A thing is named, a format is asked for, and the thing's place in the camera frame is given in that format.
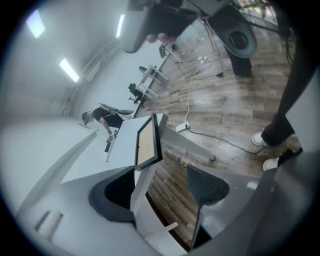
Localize ceiling light panel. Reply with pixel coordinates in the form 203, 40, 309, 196
115, 14, 126, 39
26, 9, 46, 39
59, 57, 80, 83

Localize long white table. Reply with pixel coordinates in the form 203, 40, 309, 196
134, 63, 170, 100

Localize black framed picture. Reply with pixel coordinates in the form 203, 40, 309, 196
134, 112, 165, 172

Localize large grey table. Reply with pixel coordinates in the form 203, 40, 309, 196
60, 112, 216, 185

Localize white power cable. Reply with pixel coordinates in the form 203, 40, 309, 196
185, 57, 212, 126

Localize person's white left shoe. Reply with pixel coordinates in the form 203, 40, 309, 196
262, 157, 280, 172

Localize person's black trousers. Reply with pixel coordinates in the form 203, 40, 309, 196
261, 0, 305, 166

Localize person's white right shoe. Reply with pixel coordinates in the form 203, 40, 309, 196
251, 131, 270, 148

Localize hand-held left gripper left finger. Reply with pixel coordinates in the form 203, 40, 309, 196
14, 165, 151, 256

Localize black looped cable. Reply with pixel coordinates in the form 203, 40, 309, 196
203, 14, 226, 77

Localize white power strip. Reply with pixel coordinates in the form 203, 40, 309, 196
175, 121, 191, 133

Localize black office chair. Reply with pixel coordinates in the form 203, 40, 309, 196
127, 82, 151, 108

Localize grey round floor fan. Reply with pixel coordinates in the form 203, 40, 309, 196
208, 4, 258, 77

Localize person's left hand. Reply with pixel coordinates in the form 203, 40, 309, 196
145, 31, 177, 44

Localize black power cable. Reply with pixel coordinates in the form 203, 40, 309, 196
188, 128, 287, 155

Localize person's white shoe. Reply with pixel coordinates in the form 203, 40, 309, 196
262, 157, 280, 172
251, 131, 270, 148

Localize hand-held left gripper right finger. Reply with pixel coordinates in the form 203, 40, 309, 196
186, 149, 318, 256

